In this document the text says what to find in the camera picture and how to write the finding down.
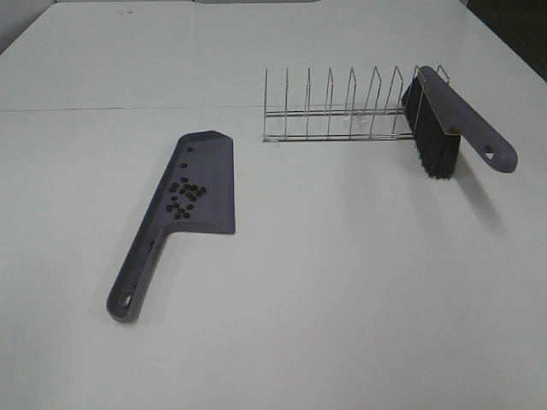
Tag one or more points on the grey plastic dustpan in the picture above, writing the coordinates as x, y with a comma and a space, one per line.
215, 214

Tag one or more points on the pile of coffee beans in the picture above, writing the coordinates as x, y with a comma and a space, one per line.
186, 177

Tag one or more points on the grey brush black bristles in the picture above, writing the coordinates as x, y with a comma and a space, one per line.
439, 118

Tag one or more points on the metal wire dish rack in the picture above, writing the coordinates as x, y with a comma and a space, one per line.
295, 110

